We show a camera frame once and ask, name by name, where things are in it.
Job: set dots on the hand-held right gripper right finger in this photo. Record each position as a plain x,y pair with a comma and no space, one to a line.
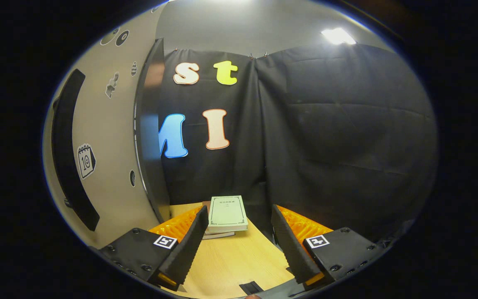
293,249

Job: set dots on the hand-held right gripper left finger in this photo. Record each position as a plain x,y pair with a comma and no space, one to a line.
189,249

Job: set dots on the brown book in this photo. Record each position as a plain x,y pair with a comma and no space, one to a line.
218,235

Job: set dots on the black backdrop cloth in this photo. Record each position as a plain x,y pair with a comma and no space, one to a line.
326,145

